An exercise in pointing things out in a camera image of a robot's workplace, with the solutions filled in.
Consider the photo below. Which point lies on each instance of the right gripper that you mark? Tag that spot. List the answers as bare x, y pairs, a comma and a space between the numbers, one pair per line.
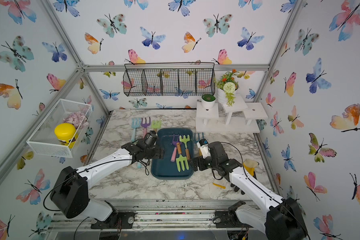
200, 160

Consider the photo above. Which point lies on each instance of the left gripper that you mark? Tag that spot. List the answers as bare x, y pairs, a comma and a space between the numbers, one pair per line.
160, 152

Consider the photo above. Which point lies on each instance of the teal fork yellow handle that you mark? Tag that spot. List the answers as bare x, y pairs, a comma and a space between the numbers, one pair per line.
197, 138

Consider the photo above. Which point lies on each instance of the purple rake pink handle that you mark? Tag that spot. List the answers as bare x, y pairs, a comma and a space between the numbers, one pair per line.
145, 123

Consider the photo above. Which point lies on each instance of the green wide fork wooden handle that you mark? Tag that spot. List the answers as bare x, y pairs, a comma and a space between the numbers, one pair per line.
156, 125

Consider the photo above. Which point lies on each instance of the teal plastic storage box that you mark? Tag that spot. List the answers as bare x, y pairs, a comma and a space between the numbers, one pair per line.
164, 169

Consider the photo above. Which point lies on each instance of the purple tool pink handle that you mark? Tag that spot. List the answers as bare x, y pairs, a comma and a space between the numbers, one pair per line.
175, 142

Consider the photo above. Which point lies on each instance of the green rake wooden handle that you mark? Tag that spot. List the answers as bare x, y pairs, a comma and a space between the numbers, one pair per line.
185, 139

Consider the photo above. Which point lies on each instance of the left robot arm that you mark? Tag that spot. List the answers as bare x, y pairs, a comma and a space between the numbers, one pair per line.
71, 191

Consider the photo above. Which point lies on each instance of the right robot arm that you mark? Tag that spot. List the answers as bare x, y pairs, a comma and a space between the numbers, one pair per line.
276, 217

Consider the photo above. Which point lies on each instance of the yellow marker on table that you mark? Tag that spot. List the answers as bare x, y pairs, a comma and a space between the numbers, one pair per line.
219, 186

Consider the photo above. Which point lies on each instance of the yellow black work glove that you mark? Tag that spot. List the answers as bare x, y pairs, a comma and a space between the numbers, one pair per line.
249, 168

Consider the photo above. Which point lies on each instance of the white tiered display stand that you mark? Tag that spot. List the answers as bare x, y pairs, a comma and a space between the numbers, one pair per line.
240, 118

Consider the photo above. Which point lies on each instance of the small white pot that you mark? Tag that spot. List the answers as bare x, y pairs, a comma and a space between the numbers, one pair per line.
208, 101

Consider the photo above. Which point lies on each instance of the pink flower bundle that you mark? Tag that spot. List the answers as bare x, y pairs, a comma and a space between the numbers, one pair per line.
77, 119

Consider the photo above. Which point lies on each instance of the white pot with flowers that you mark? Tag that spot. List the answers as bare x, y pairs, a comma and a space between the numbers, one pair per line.
227, 87

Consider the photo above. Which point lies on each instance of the yellow lidded jar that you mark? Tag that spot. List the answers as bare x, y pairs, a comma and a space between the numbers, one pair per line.
66, 134

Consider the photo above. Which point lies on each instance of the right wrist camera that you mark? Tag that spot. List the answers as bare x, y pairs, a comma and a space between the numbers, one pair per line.
203, 146

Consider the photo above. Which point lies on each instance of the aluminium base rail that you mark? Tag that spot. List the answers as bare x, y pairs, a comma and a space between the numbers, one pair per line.
167, 215

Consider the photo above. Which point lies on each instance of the black wire wall basket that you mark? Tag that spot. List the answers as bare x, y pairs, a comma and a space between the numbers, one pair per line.
169, 79

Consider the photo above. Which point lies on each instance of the white wire wall basket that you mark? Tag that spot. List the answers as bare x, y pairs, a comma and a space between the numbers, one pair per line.
43, 140

